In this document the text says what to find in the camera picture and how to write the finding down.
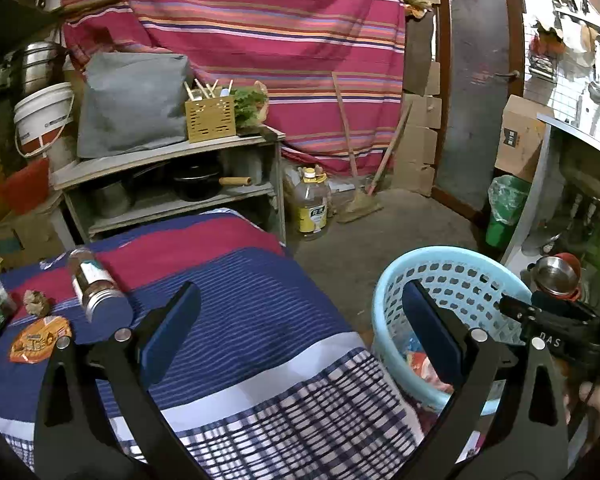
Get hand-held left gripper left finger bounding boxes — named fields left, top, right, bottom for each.
left=34, top=281, right=202, bottom=480

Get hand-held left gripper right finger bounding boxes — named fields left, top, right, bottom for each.
left=401, top=279, right=571, bottom=480

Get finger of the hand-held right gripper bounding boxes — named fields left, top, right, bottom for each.
left=499, top=294, right=543, bottom=322

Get red snack wrapper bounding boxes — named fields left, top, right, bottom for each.
left=405, top=350, right=453, bottom=393

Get light blue plastic basket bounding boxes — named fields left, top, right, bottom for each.
left=371, top=246, right=536, bottom=416

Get steel bowl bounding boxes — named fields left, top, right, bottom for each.
left=532, top=255, right=583, bottom=301

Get steel thermos flask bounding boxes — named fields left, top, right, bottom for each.
left=66, top=247, right=134, bottom=337

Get striped checked blanket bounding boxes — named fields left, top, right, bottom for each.
left=0, top=207, right=481, bottom=480

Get green bin with bag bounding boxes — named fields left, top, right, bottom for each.
left=485, top=175, right=531, bottom=248

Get white counter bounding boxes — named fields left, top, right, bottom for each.
left=500, top=112, right=600, bottom=271

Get orange snack wrapper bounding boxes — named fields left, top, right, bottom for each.
left=8, top=316, right=73, bottom=364

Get brown crumpled paper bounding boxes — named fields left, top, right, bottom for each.
left=23, top=289, right=49, bottom=317

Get straw broom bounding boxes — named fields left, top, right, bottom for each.
left=331, top=72, right=383, bottom=224

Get cardboard box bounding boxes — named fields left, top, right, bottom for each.
left=495, top=95, right=553, bottom=183

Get yellow cooking oil bottle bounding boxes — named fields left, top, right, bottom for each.
left=294, top=167, right=331, bottom=241

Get grey low shelf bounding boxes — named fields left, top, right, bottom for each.
left=52, top=127, right=287, bottom=256

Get wooden stick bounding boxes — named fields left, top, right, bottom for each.
left=365, top=105, right=413, bottom=196

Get stack of cardboard pieces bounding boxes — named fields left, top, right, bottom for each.
left=392, top=10, right=441, bottom=196

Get red plastic basin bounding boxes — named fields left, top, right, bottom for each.
left=0, top=157, right=51, bottom=216

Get wooden utensil holder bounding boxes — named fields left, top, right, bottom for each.
left=185, top=79, right=237, bottom=143

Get grey cushion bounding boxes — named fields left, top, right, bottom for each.
left=76, top=52, right=191, bottom=160

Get green leafy vegetables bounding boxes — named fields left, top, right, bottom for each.
left=230, top=82, right=270, bottom=133

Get white plastic bucket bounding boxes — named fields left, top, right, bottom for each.
left=13, top=82, right=76, bottom=158

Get stacked steel pots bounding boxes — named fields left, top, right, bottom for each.
left=10, top=42, right=66, bottom=96

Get red striped hanging cloth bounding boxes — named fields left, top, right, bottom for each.
left=60, top=0, right=406, bottom=176

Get yellow crumpled cloth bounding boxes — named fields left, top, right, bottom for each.
left=400, top=0, right=433, bottom=19

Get black pan wooden handle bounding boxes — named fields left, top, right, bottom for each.
left=172, top=167, right=253, bottom=201

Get grey door wooden frame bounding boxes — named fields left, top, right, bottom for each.
left=432, top=0, right=526, bottom=221

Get wall rack with utensils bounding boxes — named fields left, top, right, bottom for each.
left=522, top=0, right=600, bottom=151

